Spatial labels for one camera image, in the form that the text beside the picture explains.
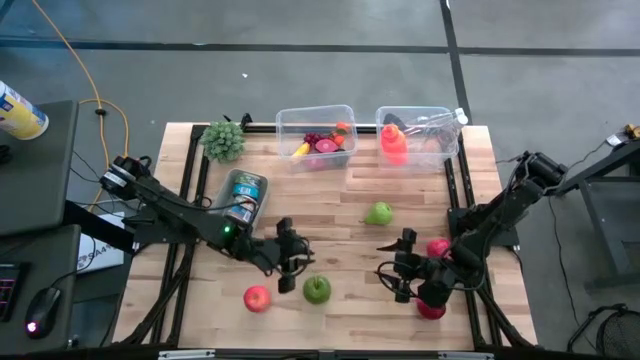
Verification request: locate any clear plastic container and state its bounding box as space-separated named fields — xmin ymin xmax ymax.
xmin=275 ymin=103 xmax=359 ymax=175
xmin=374 ymin=105 xmax=462 ymax=174

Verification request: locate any black mesh basket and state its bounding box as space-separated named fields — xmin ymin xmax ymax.
xmin=567 ymin=302 xmax=640 ymax=360

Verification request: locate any black metal stand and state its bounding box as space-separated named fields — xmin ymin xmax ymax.
xmin=552 ymin=137 xmax=640 ymax=291

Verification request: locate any orange sports bottle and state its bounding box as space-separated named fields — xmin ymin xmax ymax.
xmin=379 ymin=123 xmax=410 ymax=167

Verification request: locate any yellow wipes canister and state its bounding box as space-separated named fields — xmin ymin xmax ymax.
xmin=0 ymin=79 xmax=50 ymax=142

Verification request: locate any dark red pomegranate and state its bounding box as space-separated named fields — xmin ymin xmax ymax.
xmin=416 ymin=297 xmax=448 ymax=321

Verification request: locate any red apple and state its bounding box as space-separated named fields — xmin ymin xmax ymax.
xmin=243 ymin=285 xmax=272 ymax=314

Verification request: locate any green pear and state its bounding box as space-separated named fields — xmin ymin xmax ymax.
xmin=363 ymin=200 xmax=395 ymax=227

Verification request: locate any dark grey desk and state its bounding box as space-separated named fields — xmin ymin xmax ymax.
xmin=0 ymin=99 xmax=82 ymax=357

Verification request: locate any white printed box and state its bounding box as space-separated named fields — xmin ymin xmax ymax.
xmin=76 ymin=212 xmax=126 ymax=274

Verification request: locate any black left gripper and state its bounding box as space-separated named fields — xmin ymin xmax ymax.
xmin=252 ymin=217 xmax=315 ymax=295

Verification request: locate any grey plastic bin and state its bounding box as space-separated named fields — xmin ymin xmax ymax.
xmin=212 ymin=168 xmax=270 ymax=232

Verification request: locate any yellow extension cable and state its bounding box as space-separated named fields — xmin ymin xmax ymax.
xmin=30 ymin=0 xmax=132 ymax=161

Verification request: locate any black backlit keyboard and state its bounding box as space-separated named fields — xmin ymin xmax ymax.
xmin=0 ymin=262 xmax=24 ymax=324

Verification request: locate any black metal table frame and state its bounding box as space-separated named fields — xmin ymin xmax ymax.
xmin=112 ymin=119 xmax=539 ymax=351

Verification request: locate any green artificial plant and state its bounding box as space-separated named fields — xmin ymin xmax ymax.
xmin=199 ymin=120 xmax=247 ymax=164

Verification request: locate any pinkish red pomegranate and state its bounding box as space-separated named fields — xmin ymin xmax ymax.
xmin=426 ymin=237 xmax=453 ymax=260

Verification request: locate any black computer mouse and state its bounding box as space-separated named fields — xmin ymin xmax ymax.
xmin=23 ymin=286 xmax=63 ymax=341

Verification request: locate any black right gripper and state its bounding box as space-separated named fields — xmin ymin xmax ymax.
xmin=376 ymin=228 xmax=449 ymax=307

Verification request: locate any green apple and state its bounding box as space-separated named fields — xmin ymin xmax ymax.
xmin=302 ymin=274 xmax=333 ymax=306

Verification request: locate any green-topped tin can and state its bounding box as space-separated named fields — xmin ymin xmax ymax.
xmin=233 ymin=171 xmax=264 ymax=187

